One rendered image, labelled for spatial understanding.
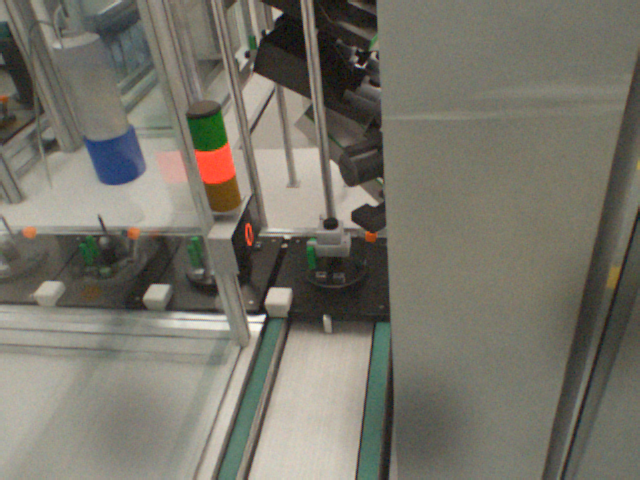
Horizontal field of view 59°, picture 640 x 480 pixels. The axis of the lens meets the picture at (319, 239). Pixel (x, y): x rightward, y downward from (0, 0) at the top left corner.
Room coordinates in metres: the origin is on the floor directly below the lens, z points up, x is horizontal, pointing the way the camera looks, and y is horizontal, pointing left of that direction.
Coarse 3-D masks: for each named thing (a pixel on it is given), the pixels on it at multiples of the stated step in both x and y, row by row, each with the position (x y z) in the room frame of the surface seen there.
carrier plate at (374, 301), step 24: (360, 240) 0.99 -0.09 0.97; (384, 240) 0.98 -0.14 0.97; (288, 264) 0.94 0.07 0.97; (384, 264) 0.89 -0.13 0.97; (288, 288) 0.86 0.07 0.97; (360, 288) 0.83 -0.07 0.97; (384, 288) 0.82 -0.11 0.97; (288, 312) 0.79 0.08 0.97; (312, 312) 0.78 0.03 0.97; (336, 312) 0.77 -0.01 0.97; (360, 312) 0.77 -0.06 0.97; (384, 312) 0.76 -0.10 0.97
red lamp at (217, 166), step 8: (200, 152) 0.72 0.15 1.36; (208, 152) 0.71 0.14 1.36; (216, 152) 0.71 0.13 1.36; (224, 152) 0.72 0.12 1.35; (200, 160) 0.72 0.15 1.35; (208, 160) 0.71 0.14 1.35; (216, 160) 0.71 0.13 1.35; (224, 160) 0.72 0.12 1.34; (232, 160) 0.73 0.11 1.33; (200, 168) 0.72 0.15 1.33; (208, 168) 0.71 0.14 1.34; (216, 168) 0.71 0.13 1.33; (224, 168) 0.72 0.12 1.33; (232, 168) 0.73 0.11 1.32; (208, 176) 0.71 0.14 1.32; (216, 176) 0.71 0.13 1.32; (224, 176) 0.71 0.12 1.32; (232, 176) 0.72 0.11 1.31
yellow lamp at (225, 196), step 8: (208, 184) 0.72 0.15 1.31; (216, 184) 0.71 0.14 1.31; (224, 184) 0.71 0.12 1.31; (232, 184) 0.72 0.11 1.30; (208, 192) 0.72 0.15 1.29; (216, 192) 0.71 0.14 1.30; (224, 192) 0.71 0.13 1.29; (232, 192) 0.72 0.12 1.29; (208, 200) 0.72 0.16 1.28; (216, 200) 0.71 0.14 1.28; (224, 200) 0.71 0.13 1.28; (232, 200) 0.72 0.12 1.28; (240, 200) 0.73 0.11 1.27; (216, 208) 0.71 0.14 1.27; (224, 208) 0.71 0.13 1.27; (232, 208) 0.71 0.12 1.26
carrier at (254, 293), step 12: (264, 240) 1.03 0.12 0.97; (276, 240) 1.03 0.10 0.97; (252, 252) 1.00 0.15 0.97; (264, 252) 0.99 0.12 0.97; (276, 252) 0.98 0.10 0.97; (252, 264) 0.95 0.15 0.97; (264, 264) 0.95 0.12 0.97; (276, 264) 0.95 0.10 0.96; (240, 276) 0.91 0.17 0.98; (252, 276) 0.91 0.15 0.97; (264, 276) 0.91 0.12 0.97; (240, 288) 0.88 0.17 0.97; (252, 288) 0.87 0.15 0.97; (264, 288) 0.87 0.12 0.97; (252, 300) 0.84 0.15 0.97; (264, 300) 0.85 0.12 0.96; (252, 312) 0.81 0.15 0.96
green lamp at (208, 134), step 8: (192, 120) 0.72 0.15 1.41; (200, 120) 0.71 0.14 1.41; (208, 120) 0.71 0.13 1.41; (216, 120) 0.72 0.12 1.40; (192, 128) 0.72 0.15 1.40; (200, 128) 0.71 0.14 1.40; (208, 128) 0.71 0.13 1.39; (216, 128) 0.72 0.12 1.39; (224, 128) 0.73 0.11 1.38; (192, 136) 0.72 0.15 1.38; (200, 136) 0.71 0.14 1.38; (208, 136) 0.71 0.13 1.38; (216, 136) 0.72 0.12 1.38; (224, 136) 0.73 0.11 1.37; (200, 144) 0.71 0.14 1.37; (208, 144) 0.71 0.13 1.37; (216, 144) 0.71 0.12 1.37; (224, 144) 0.72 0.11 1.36
